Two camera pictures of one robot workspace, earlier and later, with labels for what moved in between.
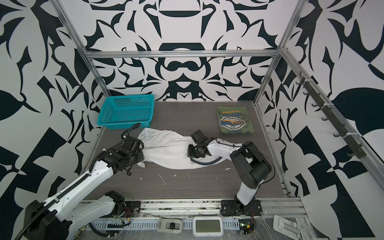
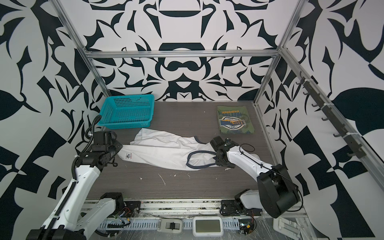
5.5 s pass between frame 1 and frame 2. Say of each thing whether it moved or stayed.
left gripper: moved
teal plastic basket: stayed
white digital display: stayed
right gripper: moved
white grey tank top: stayed
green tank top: stayed
